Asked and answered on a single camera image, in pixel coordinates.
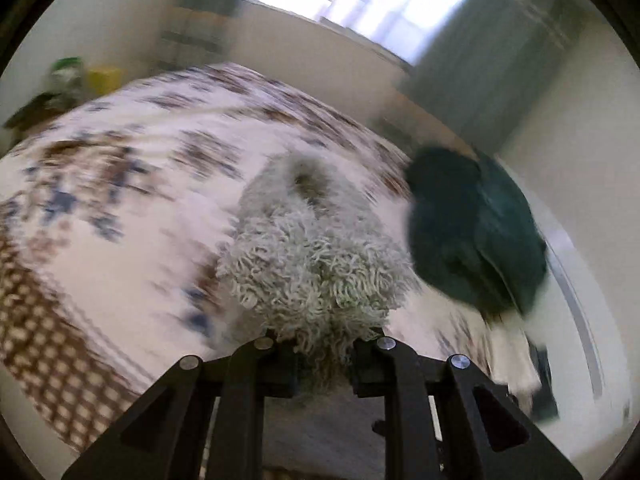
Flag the grey fluffy pants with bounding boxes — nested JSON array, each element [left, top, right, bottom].
[[217, 153, 416, 390]]

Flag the white folded cloth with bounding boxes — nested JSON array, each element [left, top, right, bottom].
[[487, 313, 541, 415]]

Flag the dark green plush blanket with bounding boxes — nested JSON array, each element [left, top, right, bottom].
[[405, 145, 548, 321]]

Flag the floral bed cover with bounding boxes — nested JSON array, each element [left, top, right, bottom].
[[1, 64, 488, 452]]

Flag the yellow box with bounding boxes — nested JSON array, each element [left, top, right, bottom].
[[87, 66, 122, 96]]

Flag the green and white clutter pile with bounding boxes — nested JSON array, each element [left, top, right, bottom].
[[48, 56, 87, 107]]

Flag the green curtain right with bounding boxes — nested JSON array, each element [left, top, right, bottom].
[[373, 0, 585, 155]]

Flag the green curtain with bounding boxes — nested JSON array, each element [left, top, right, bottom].
[[373, 0, 585, 155], [155, 0, 243, 72]]

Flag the green curtain left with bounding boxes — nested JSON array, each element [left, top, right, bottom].
[[155, 0, 243, 72]]

